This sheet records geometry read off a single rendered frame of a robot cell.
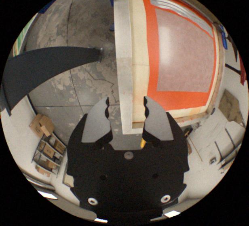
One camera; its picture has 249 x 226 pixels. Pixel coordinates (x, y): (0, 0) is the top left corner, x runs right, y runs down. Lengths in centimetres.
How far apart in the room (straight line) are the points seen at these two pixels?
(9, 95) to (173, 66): 56
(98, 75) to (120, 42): 111
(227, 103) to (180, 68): 208
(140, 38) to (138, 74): 11
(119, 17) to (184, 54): 23
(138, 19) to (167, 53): 14
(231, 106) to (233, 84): 47
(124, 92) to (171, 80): 16
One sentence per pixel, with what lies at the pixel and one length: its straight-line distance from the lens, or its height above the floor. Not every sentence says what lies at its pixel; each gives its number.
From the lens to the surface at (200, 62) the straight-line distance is 38.
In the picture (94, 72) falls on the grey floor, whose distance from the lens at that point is 129.
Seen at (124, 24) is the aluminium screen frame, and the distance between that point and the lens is 22.
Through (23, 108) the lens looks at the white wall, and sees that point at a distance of 363.
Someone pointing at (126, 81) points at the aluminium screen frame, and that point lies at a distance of 21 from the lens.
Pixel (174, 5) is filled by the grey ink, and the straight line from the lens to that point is 38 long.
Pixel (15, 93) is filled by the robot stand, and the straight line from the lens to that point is 38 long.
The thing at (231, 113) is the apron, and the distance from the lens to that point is 227.
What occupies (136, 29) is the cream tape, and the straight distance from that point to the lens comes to 25.
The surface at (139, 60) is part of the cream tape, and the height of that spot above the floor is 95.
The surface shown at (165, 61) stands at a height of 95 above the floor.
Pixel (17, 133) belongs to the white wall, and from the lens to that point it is 365.
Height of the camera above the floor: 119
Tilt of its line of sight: 58 degrees down
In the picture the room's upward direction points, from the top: 180 degrees clockwise
